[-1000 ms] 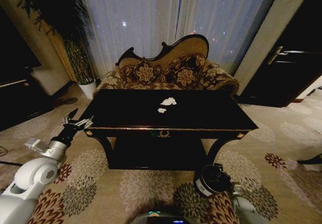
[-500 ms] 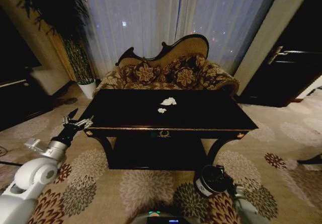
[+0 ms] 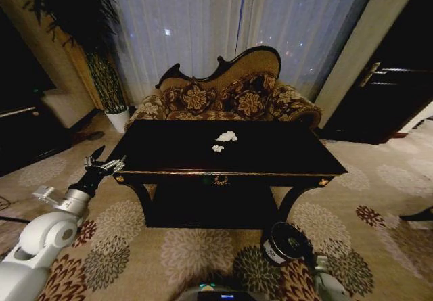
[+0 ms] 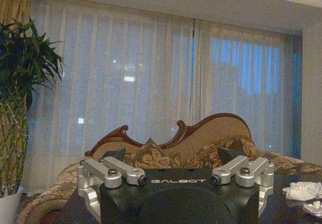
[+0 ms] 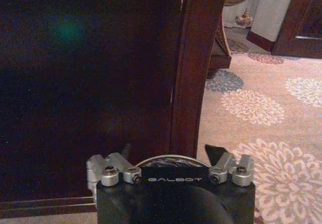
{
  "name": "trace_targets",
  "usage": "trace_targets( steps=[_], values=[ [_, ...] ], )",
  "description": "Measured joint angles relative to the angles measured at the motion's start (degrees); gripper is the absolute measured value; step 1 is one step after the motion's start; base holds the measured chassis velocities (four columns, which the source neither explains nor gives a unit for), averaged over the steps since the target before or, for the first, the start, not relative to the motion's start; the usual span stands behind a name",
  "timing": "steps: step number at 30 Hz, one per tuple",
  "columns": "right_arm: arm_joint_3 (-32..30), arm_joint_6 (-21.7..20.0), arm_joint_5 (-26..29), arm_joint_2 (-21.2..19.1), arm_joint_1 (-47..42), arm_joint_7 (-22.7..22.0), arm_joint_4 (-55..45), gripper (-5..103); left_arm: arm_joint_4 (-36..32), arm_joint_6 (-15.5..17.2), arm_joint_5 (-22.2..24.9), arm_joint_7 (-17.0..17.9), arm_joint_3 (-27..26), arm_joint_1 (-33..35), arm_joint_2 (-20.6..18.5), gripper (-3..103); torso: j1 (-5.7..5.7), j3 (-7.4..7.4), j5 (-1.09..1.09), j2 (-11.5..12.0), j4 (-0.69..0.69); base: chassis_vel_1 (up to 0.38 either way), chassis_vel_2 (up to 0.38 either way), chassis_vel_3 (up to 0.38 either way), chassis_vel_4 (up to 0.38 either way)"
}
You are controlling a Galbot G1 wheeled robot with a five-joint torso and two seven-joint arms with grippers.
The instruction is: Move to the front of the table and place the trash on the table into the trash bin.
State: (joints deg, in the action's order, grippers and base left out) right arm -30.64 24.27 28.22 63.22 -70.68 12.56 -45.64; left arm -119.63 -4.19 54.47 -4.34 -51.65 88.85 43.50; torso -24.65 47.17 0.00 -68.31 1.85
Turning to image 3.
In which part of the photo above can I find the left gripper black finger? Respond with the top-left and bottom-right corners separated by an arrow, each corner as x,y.
84,145 -> 106,168
100,155 -> 128,174

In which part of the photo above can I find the white plant pot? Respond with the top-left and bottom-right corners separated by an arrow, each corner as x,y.
104,107 -> 131,134

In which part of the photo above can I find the dark low cabinet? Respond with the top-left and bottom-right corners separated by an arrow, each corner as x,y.
0,93 -> 74,177

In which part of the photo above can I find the dark floral cushion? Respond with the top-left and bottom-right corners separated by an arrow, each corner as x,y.
179,80 -> 219,116
232,83 -> 272,116

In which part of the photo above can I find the black table with gold trim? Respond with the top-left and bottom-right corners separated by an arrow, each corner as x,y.
114,118 -> 349,231

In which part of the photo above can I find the dark furniture leg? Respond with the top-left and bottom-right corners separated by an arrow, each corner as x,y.
398,205 -> 433,223

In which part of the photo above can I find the large white crumpled tissue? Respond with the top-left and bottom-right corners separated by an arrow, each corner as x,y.
216,129 -> 239,143

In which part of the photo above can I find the dark television screen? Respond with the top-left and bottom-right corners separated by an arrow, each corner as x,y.
0,8 -> 58,103

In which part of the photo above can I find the tall dark green plant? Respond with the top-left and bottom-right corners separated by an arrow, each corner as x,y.
19,0 -> 130,113

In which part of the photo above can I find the sheer white curtain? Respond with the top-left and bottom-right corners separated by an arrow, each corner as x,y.
96,0 -> 382,94

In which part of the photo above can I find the dark wooden door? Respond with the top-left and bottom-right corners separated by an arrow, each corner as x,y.
320,0 -> 433,146

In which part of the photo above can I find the beige drape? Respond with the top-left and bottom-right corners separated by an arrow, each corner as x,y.
313,0 -> 422,112

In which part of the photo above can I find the floral sofa with dark frame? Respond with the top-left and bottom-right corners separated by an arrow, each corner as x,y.
126,45 -> 323,133

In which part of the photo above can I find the silver door handle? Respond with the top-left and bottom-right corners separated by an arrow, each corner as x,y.
357,62 -> 382,88

